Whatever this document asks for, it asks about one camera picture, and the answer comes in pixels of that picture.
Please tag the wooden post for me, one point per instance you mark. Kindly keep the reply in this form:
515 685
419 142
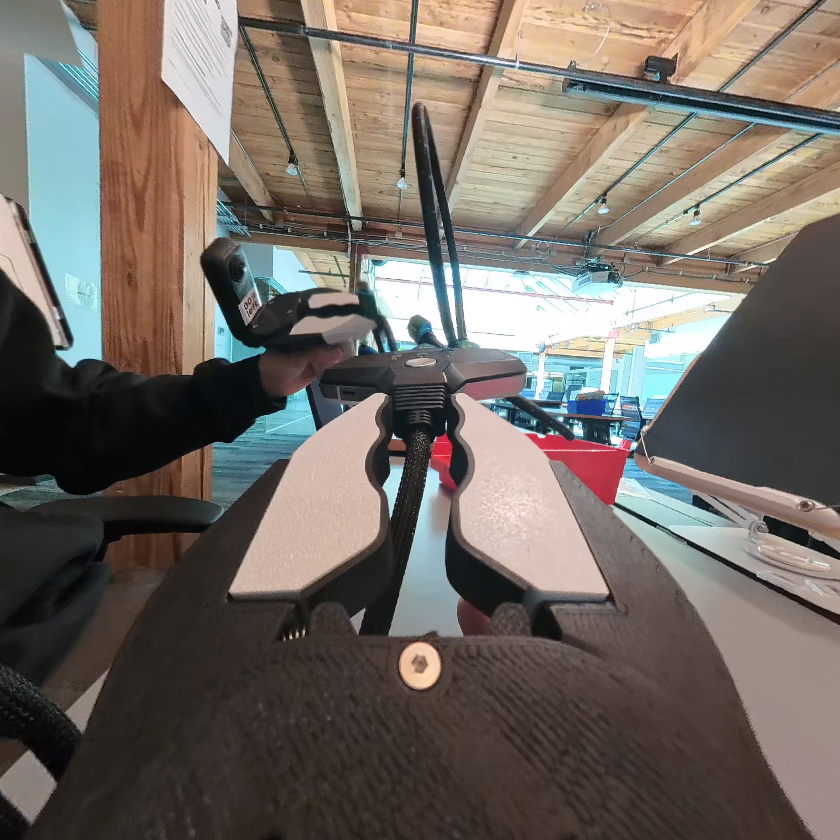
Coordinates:
151 262

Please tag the blue background bin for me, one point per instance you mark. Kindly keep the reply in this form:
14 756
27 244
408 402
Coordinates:
587 407

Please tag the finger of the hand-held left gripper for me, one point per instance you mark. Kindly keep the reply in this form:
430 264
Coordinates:
334 302
341 327

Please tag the white paper notice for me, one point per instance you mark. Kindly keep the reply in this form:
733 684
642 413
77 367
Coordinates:
197 65

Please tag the silver-edged tablet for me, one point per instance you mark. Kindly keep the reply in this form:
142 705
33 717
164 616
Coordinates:
26 275

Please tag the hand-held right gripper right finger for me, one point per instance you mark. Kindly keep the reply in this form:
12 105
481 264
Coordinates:
531 525

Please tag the white wall plate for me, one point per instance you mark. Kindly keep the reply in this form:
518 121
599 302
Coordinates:
82 291

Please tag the ceiling projector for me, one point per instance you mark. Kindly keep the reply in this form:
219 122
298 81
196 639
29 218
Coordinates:
597 279

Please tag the black ceiling light track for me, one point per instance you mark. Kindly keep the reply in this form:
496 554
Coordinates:
689 98

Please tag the person's left hand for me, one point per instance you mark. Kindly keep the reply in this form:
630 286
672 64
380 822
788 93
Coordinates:
295 371

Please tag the person's left forearm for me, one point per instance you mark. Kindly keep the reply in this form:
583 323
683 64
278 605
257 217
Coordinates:
131 420

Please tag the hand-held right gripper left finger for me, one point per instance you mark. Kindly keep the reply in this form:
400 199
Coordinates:
315 518

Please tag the black chair armrest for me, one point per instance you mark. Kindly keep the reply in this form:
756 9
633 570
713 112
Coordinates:
151 512

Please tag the person's black clothing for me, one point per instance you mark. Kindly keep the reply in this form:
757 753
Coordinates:
46 577

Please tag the clear round stand base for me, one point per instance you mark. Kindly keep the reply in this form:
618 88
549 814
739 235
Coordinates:
787 558

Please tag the red plastic bin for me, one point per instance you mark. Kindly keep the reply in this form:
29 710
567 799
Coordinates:
590 469

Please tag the dark panel with pale frame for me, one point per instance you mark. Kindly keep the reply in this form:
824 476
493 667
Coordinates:
754 394

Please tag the person's right hand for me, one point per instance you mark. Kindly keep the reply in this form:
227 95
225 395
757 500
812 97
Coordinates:
472 617

